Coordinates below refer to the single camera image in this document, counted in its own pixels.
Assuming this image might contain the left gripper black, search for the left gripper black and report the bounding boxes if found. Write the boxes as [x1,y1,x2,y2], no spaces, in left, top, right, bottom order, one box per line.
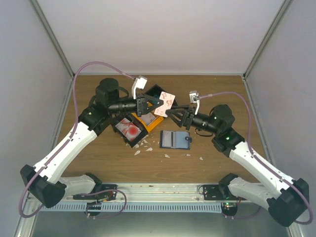
[110,93,164,117]

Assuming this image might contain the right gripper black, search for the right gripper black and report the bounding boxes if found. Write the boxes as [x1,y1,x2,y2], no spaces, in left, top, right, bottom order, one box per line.
[166,105,220,135]

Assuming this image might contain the navy blue card holder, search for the navy blue card holder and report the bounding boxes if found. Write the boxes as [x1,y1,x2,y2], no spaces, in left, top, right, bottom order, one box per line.
[159,130,192,150]

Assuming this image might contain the black bin with red cards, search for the black bin with red cards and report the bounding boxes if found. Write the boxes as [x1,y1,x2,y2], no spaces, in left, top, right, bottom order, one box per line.
[112,115,148,148]

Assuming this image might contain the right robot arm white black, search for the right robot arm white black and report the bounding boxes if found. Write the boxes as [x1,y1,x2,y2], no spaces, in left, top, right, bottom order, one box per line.
[166,104,313,227]

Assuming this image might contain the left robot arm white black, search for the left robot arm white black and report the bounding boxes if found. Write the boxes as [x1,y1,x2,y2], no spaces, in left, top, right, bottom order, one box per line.
[20,77,163,208]

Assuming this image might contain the black bin with teal cards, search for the black bin with teal cards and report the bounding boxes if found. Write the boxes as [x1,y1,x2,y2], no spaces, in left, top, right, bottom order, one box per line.
[145,84,166,99]

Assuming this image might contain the white vip card stack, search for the white vip card stack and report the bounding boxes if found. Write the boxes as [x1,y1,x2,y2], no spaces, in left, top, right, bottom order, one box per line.
[140,113,157,126]

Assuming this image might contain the orange bin with cards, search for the orange bin with cards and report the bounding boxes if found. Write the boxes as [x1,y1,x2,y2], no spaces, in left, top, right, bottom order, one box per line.
[132,112,164,133]

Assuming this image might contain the red white card stack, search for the red white card stack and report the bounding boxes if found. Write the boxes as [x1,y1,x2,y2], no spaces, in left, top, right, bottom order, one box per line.
[115,118,142,142]

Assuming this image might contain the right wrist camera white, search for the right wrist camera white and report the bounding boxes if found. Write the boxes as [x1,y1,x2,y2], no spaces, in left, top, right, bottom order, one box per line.
[189,90,200,115]

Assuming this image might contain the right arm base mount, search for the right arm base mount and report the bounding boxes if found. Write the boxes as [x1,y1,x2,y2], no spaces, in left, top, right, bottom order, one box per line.
[197,184,246,201]

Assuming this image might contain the slotted cable duct grey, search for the slotted cable duct grey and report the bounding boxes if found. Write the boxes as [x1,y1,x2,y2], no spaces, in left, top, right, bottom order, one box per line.
[41,202,222,213]

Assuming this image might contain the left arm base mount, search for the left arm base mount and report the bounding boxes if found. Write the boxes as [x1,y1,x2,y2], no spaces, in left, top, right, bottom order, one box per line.
[73,184,118,201]

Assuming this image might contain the aluminium rail frame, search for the aluminium rail frame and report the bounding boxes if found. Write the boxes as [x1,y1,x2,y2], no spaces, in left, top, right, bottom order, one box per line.
[27,182,272,200]

